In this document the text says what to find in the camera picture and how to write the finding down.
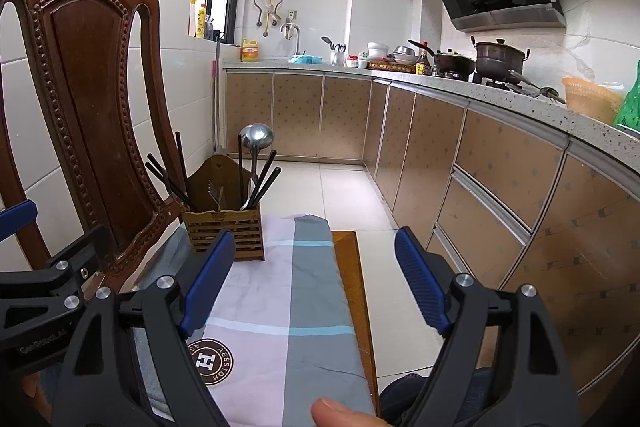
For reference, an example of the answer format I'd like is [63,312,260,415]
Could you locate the woven tray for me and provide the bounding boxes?
[367,61,418,74]

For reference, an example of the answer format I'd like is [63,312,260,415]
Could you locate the dark cooking pot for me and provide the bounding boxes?
[471,36,531,80]

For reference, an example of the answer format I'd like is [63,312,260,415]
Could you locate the metal kitchen faucet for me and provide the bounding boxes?
[280,22,301,55]

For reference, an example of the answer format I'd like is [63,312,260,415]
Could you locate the cup of kitchen utensils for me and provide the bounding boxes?
[321,36,347,66]

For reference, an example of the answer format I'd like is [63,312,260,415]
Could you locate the black wok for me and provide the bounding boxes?
[407,39,477,80]

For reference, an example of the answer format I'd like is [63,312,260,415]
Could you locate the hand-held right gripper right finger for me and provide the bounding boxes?
[394,228,583,427]

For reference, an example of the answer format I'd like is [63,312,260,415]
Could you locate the sauce bottles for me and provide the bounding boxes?
[416,41,433,76]

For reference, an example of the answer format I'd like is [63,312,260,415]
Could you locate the wooden utensil holder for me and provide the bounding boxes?
[181,154,265,263]

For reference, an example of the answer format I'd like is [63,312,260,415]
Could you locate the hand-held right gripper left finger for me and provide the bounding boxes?
[50,229,236,427]

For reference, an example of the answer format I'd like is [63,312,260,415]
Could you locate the green plastic bag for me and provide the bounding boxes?
[614,59,640,130]

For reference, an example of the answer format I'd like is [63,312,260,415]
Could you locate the bundle of black chopsticks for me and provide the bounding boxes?
[145,131,279,212]

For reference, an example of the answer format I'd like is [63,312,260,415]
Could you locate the metal ladle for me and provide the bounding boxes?
[241,123,275,188]

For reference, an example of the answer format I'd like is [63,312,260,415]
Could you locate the carved wooden chair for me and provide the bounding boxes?
[0,0,381,413]

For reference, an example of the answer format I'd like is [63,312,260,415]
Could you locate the stack of metal bowls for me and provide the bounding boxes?
[366,41,421,64]

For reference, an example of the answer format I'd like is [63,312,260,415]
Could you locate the speckled kitchen countertop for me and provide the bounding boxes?
[223,59,640,168]

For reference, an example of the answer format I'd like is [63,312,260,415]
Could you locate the orange plastic basket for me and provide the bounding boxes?
[561,77,626,125]

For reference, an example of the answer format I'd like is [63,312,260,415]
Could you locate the striped seat cushion cloth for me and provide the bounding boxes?
[132,213,376,427]

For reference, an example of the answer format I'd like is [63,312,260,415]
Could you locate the dark long-handled ladle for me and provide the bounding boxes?
[507,69,566,104]

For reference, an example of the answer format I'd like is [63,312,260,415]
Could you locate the person's right hand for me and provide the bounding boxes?
[311,397,386,427]

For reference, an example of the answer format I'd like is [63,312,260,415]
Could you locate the metal fork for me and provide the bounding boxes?
[206,184,226,212]

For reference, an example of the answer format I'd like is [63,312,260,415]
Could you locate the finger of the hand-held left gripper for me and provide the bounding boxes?
[0,223,110,308]
[0,200,38,242]

